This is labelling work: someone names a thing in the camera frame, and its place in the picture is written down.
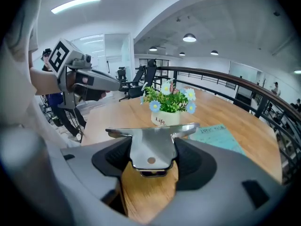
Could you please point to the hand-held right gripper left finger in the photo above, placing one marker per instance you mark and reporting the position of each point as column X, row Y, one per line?
column 82, row 163

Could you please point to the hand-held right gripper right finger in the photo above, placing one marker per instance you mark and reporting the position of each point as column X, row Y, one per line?
column 223, row 173

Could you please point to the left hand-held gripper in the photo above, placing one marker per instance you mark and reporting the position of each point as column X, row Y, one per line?
column 62, row 62

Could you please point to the shiny metal object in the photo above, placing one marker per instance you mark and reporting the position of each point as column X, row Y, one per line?
column 152, row 145

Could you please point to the person's left forearm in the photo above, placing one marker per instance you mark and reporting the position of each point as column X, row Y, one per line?
column 43, row 81

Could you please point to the person's left hand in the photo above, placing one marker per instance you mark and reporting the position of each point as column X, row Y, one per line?
column 71, row 80

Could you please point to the black office chair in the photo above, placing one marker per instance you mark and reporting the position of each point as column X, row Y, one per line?
column 151, row 72
column 136, row 86
column 121, row 74

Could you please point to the teal printed mat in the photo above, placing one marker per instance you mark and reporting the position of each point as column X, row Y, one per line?
column 218, row 138

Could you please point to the round pendant ceiling lamp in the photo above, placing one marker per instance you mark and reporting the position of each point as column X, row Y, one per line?
column 189, row 37
column 153, row 48
column 214, row 53
column 182, row 54

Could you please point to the potted artificial flower plant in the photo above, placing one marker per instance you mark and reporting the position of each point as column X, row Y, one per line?
column 168, row 102

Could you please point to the person's white shirt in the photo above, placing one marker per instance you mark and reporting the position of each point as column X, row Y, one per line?
column 16, row 83

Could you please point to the long ceiling tube light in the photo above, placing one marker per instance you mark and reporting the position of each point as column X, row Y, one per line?
column 75, row 4

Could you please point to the black railing with wooden handrail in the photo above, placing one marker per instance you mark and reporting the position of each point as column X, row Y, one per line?
column 258, row 91

